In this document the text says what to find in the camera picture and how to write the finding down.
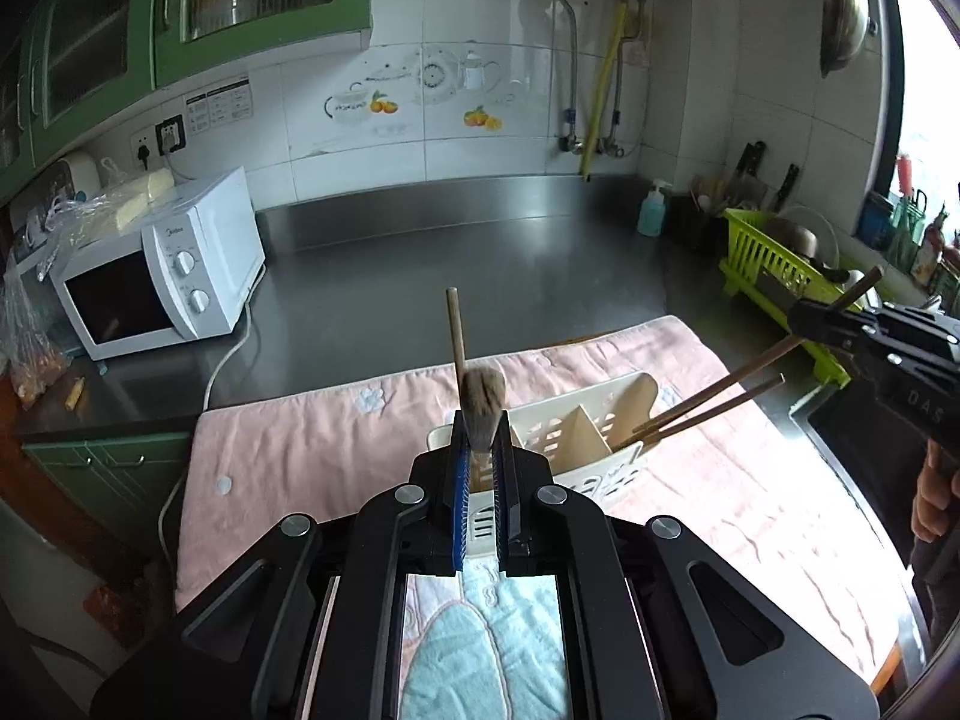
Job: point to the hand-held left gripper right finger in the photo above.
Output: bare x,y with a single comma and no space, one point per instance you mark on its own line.
504,525

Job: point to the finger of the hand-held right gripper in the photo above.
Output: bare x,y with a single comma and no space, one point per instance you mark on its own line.
825,321

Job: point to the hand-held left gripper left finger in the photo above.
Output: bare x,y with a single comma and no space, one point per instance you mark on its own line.
459,510

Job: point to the cream plastic chopstick holder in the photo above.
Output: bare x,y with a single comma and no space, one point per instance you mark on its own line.
585,442

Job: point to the person's right hand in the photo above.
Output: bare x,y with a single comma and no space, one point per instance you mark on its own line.
937,495

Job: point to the green dish rack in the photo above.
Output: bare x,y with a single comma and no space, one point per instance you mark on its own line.
757,262

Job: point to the steel sink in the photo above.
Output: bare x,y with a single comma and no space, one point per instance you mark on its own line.
862,457

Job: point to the dark utensil cup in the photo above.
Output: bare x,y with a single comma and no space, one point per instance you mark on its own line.
694,229

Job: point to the red bottle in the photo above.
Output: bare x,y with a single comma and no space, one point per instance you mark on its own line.
905,176

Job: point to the pink and blue towel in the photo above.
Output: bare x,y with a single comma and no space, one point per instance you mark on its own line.
300,450

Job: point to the blue soap bottle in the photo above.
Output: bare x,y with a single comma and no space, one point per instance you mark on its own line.
651,214

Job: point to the hanging metal wok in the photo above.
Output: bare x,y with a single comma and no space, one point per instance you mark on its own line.
844,15

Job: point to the yellow gas pipe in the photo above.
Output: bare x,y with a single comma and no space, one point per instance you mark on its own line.
604,90

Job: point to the red plastic bag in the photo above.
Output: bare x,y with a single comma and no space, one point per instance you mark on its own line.
120,615

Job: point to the green base cabinet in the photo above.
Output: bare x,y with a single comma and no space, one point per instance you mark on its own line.
97,480

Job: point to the white microwave oven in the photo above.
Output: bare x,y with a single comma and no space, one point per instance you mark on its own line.
202,240

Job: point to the yellow food stick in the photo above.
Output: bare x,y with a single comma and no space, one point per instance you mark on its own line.
73,392

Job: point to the pale yellow block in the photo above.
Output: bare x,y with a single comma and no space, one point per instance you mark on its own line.
135,199

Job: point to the clear plastic bag with food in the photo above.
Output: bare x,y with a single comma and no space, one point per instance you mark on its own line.
30,360

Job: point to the white label sticker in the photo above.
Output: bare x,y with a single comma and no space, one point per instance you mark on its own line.
217,105

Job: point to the white round appliance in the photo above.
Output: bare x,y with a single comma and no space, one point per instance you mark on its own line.
79,172

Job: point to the teapot and orange wall decal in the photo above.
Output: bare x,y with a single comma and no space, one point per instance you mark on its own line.
431,79

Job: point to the black wall socket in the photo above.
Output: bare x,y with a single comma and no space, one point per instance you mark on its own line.
171,135

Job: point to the white wall socket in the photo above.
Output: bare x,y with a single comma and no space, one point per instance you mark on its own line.
142,151

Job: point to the green wall cabinet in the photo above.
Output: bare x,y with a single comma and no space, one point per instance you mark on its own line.
97,37

